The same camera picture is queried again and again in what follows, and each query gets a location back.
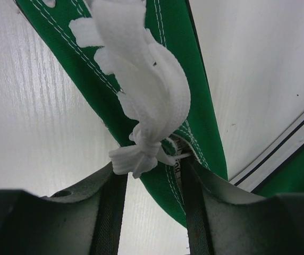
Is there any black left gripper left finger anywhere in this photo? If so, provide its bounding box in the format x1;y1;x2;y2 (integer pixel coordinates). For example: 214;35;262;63
0;164;128;254

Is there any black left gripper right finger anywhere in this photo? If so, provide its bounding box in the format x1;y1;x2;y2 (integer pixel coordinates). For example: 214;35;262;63
181;159;304;254

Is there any green sneaker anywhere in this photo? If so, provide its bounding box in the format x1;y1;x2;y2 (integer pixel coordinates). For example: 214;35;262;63
17;1;227;225

